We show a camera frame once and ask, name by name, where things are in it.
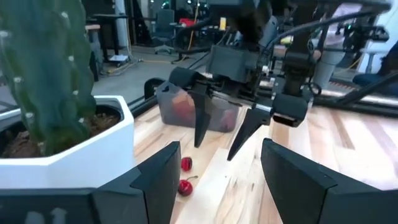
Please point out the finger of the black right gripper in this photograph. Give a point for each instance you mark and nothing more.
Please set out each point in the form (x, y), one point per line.
(202, 118)
(248, 130)

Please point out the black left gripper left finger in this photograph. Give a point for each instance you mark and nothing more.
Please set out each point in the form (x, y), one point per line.
(149, 193)

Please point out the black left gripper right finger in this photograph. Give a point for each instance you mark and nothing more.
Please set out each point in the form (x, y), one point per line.
(295, 189)

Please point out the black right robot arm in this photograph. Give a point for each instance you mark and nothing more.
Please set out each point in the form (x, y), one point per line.
(298, 68)

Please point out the grey plastic tupperware container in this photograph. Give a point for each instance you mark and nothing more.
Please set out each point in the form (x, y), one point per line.
(174, 121)

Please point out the orange toy fruit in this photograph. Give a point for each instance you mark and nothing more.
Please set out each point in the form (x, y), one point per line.
(183, 107)

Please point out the pink toy fruit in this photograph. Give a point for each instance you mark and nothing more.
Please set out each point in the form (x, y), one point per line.
(228, 120)

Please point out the dark red toy cherry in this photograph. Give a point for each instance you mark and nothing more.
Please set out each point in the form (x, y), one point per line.
(185, 187)
(186, 163)

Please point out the white hexagonal planter pot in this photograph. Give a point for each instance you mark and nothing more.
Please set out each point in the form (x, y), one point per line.
(93, 165)

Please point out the black office chair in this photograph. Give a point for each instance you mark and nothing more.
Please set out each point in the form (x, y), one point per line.
(164, 21)

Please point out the green cactus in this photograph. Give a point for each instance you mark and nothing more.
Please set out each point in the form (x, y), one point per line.
(46, 71)

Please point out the black aluminium table frame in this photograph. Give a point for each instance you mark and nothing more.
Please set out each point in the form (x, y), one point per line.
(357, 107)

